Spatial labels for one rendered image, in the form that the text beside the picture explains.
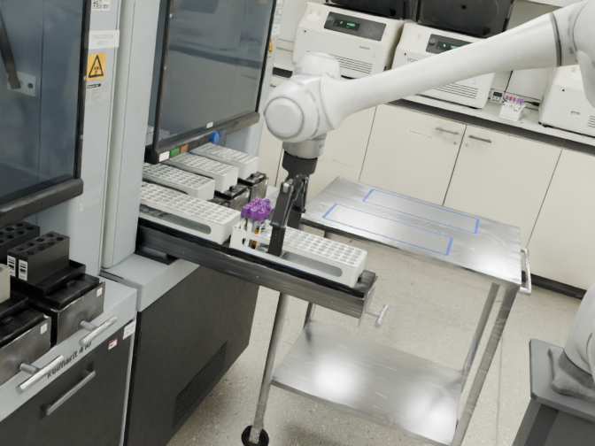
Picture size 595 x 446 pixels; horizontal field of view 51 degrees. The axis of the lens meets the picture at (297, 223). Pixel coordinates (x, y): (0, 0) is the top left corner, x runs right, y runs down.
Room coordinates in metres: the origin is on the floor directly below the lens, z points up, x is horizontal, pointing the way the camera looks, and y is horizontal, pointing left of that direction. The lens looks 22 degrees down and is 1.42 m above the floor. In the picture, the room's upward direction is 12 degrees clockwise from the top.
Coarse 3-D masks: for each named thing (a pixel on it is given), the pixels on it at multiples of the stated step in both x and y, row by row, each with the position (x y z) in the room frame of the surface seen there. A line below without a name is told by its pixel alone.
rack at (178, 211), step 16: (144, 192) 1.38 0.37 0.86; (160, 192) 1.41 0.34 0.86; (176, 192) 1.42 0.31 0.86; (144, 208) 1.38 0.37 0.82; (160, 208) 1.32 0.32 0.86; (176, 208) 1.33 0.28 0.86; (192, 208) 1.34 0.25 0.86; (208, 208) 1.37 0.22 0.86; (224, 208) 1.38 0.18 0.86; (176, 224) 1.36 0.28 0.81; (192, 224) 1.38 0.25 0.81; (208, 224) 1.29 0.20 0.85; (224, 224) 1.29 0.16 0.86; (224, 240) 1.30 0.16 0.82
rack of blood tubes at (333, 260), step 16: (240, 240) 1.27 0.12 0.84; (256, 240) 1.26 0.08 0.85; (288, 240) 1.28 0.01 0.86; (304, 240) 1.29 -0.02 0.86; (320, 240) 1.32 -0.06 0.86; (272, 256) 1.25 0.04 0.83; (288, 256) 1.31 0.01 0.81; (304, 256) 1.23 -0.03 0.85; (320, 256) 1.22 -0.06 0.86; (336, 256) 1.25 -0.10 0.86; (352, 256) 1.26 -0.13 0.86; (320, 272) 1.22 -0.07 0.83; (336, 272) 1.28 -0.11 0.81; (352, 272) 1.20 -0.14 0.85
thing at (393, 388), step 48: (336, 192) 1.81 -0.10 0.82; (384, 192) 1.90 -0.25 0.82; (384, 240) 1.50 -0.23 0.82; (432, 240) 1.57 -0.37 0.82; (480, 240) 1.64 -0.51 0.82; (528, 288) 1.46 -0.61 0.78; (336, 336) 1.87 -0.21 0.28; (480, 336) 1.81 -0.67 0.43; (288, 384) 1.55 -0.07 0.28; (336, 384) 1.60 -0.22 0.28; (384, 384) 1.65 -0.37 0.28; (432, 384) 1.70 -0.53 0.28; (480, 384) 1.40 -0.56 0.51; (432, 432) 1.47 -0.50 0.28
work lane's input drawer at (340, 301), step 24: (144, 240) 1.31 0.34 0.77; (168, 240) 1.30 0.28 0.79; (192, 240) 1.29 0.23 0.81; (216, 264) 1.26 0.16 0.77; (240, 264) 1.25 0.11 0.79; (264, 264) 1.25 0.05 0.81; (288, 288) 1.22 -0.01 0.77; (312, 288) 1.20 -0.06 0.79; (336, 288) 1.20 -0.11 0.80; (360, 288) 1.20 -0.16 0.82; (360, 312) 1.17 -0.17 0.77; (384, 312) 1.23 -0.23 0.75
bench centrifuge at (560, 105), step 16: (560, 80) 3.37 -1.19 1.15; (576, 80) 3.36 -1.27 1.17; (544, 96) 3.68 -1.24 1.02; (560, 96) 3.35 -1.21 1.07; (576, 96) 3.33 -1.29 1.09; (544, 112) 3.37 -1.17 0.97; (560, 112) 3.34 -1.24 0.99; (576, 112) 3.32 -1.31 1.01; (592, 112) 3.30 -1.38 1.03; (576, 128) 3.31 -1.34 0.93; (592, 128) 3.29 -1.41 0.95
